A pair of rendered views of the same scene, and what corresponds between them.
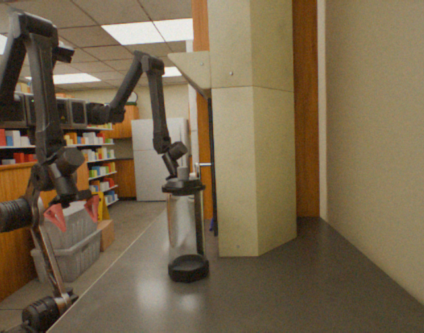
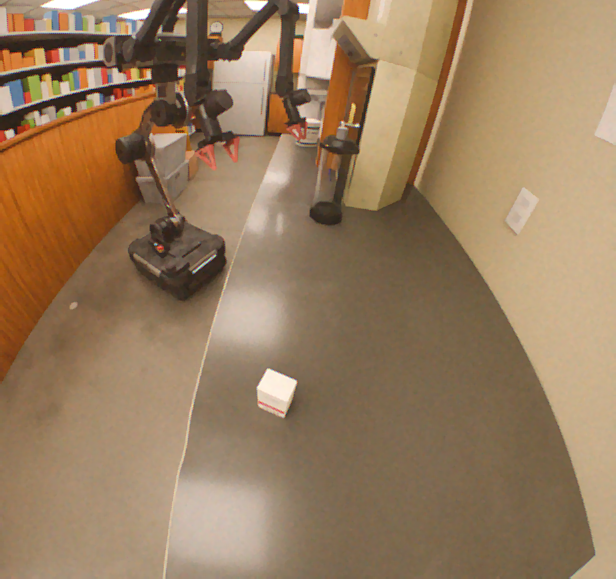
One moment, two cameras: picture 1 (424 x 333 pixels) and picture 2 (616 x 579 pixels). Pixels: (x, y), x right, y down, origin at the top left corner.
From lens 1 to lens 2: 24 cm
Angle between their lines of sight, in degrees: 38
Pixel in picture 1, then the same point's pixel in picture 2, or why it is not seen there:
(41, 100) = (195, 43)
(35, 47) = not seen: outside the picture
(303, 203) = not seen: hidden behind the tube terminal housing
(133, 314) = (297, 244)
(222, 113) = (383, 84)
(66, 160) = (219, 103)
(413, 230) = (484, 218)
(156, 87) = (290, 31)
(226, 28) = (407, 13)
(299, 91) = not seen: hidden behind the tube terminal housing
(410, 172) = (499, 183)
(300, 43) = not seen: hidden behind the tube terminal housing
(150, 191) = (226, 124)
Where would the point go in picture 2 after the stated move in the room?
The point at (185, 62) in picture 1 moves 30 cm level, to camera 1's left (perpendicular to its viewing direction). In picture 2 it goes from (359, 28) to (241, 13)
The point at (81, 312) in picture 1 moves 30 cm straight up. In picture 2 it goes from (254, 239) to (258, 114)
